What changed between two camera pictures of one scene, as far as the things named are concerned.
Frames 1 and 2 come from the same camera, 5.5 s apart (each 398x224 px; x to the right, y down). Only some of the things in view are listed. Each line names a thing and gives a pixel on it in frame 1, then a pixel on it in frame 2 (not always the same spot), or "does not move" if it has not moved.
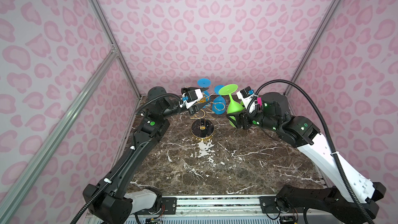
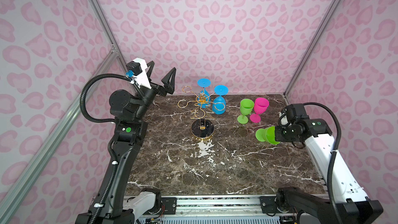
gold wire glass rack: (203, 127) does not move
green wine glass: (232, 107) to (267, 135)
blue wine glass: (204, 82) does not move
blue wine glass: (218, 105) does not move
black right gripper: (243, 115) to (279, 137)
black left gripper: (197, 106) to (158, 87)
